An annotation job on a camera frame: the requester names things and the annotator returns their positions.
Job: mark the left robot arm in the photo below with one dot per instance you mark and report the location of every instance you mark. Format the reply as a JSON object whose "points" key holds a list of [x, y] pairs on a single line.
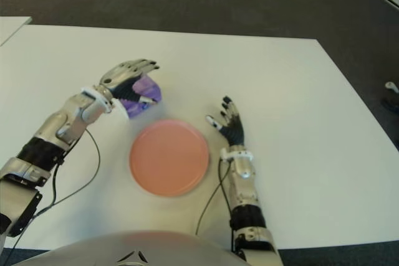
{"points": [[62, 122]]}

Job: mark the silver robot torso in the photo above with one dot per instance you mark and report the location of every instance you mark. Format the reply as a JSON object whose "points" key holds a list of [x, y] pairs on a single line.
{"points": [[140, 244]]}

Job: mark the pink round plate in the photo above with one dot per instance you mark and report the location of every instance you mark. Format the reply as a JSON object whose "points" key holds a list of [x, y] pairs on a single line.
{"points": [[168, 160]]}

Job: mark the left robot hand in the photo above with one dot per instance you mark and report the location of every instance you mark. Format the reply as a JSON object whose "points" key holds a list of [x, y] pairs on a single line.
{"points": [[120, 74]]}

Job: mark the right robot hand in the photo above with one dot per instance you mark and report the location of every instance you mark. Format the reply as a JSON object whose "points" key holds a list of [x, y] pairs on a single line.
{"points": [[233, 130]]}

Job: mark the white side table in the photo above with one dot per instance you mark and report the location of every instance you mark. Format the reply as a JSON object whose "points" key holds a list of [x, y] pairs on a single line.
{"points": [[11, 27]]}

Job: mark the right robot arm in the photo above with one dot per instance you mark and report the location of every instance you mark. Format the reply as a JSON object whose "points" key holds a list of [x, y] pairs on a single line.
{"points": [[246, 185]]}

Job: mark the small white floor object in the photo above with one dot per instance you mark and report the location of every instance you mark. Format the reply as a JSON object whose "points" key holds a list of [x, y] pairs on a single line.
{"points": [[390, 85]]}

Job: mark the purple tissue paper pack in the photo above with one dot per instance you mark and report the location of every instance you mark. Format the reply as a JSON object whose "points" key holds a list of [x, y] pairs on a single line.
{"points": [[149, 90]]}

